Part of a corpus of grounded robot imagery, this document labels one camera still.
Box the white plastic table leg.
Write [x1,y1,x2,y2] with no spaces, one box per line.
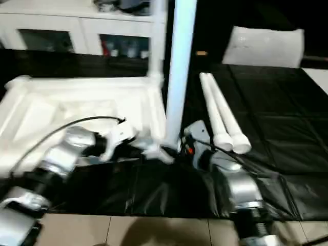
[204,72,252,155]
[165,0,198,151]
[148,0,167,87]
[199,72,234,151]

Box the white plastic table top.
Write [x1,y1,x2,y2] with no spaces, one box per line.
[0,73,175,177]

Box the black padded mat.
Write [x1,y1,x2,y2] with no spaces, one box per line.
[0,47,328,222]

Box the white curved plastic panel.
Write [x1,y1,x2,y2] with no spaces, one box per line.
[221,25,305,69]

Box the white glass-door cabinet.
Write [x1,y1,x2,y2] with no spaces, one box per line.
[0,11,166,58]

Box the white flat board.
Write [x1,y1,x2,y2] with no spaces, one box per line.
[302,68,328,94]

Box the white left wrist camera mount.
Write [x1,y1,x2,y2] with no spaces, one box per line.
[100,122,137,161]

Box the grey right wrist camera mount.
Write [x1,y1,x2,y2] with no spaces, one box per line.
[183,119,214,170]

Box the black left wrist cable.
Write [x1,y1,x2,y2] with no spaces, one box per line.
[10,116,127,177]

